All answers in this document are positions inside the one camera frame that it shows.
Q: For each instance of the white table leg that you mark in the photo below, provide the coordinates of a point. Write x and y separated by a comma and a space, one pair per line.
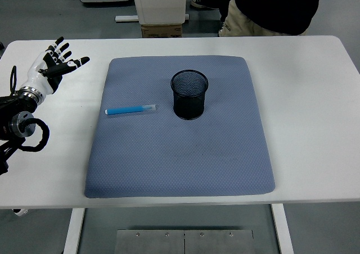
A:
73, 231
282, 231

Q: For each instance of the small white black object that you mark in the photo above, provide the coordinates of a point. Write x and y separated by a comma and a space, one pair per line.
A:
20, 212

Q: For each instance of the cardboard box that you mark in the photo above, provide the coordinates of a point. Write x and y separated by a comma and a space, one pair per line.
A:
161, 30

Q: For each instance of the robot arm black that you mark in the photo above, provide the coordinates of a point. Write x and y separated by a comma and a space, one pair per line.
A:
11, 108

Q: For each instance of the white floor bar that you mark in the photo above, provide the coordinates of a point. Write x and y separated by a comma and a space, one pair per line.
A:
126, 18

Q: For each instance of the blue-grey textured mat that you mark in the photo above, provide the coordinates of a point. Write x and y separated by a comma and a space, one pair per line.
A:
180, 153

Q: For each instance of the white cabinet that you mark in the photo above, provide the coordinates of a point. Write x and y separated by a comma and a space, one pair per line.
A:
160, 4

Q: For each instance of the blue marker with clear cap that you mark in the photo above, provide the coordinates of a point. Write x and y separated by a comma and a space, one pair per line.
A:
126, 109

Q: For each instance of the black mesh pen holder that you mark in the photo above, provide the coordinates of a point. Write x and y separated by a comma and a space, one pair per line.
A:
188, 105

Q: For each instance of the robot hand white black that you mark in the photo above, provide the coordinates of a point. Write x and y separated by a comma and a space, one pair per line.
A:
39, 75

